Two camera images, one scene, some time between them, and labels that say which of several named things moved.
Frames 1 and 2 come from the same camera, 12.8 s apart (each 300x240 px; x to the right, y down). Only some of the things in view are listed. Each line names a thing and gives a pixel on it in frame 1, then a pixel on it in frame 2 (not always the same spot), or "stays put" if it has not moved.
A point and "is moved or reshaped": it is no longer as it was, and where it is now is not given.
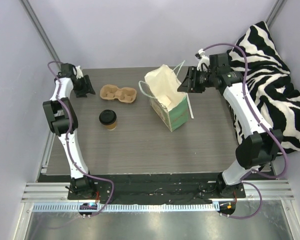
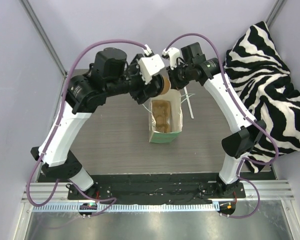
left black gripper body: x=86 y=85 to x=145 y=91
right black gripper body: x=193 y=80 to x=176 y=78
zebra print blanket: x=285 y=109 stays put
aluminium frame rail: x=42 y=191 stays put
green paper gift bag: x=170 y=101 is moved or reshaped
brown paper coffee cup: x=108 y=117 to x=167 y=85
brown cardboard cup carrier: x=125 y=94 is moved or reshaped
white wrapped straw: x=190 y=106 stays put
